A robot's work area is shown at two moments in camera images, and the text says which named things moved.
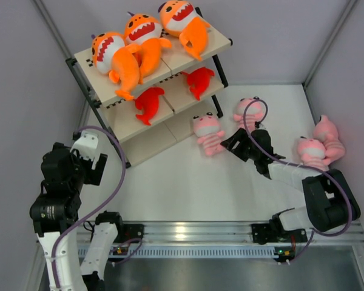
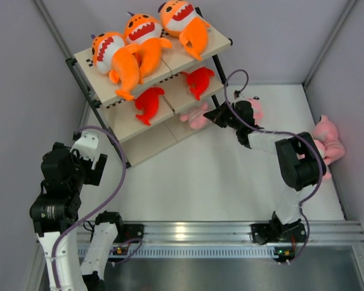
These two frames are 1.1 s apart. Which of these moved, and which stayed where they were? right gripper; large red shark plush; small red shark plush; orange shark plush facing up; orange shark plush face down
Moved: right gripper
Stayed: orange shark plush facing up; small red shark plush; orange shark plush face down; large red shark plush
